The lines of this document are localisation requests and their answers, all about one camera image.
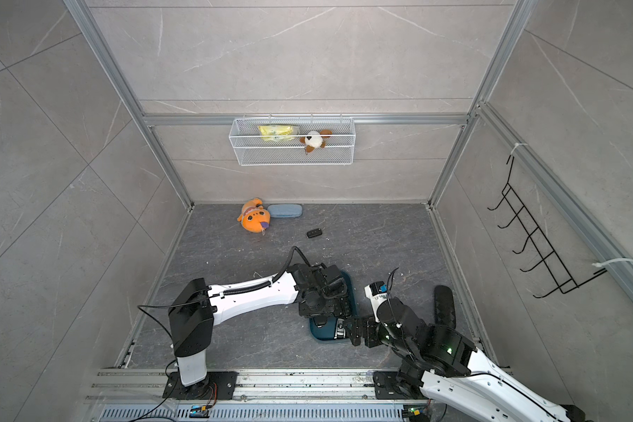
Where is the brown white plush dog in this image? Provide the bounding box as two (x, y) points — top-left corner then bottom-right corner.
(300, 129), (332, 154)

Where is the black oblong object right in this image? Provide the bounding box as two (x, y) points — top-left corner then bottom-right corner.
(434, 285), (456, 329)

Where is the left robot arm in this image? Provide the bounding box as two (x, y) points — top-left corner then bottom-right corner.
(168, 264), (353, 387)

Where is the yellow plush in basket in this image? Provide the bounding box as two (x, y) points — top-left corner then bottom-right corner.
(258, 125), (300, 142)

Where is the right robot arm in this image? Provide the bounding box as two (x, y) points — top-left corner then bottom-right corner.
(345, 286), (587, 421)

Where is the orange plush toy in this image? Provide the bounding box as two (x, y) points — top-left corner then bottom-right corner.
(237, 198), (271, 233)

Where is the light blue glasses case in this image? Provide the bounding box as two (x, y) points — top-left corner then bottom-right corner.
(267, 204), (302, 218)

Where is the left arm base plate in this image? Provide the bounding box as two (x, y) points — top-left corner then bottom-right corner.
(163, 371), (238, 401)

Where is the teal storage box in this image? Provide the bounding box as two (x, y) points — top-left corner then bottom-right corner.
(309, 271), (357, 343)

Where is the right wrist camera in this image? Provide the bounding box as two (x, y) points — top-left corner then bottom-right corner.
(364, 281), (391, 323)

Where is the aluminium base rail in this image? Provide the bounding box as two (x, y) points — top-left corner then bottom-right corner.
(83, 367), (526, 422)

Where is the BMW key silver black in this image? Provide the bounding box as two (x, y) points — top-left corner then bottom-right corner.
(334, 319), (347, 339)

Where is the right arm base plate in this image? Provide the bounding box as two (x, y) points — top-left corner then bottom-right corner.
(373, 371), (425, 400)

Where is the white wire basket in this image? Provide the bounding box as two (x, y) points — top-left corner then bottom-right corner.
(229, 115), (356, 166)

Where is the black wall hook rack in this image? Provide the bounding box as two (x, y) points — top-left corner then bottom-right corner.
(487, 156), (608, 300)

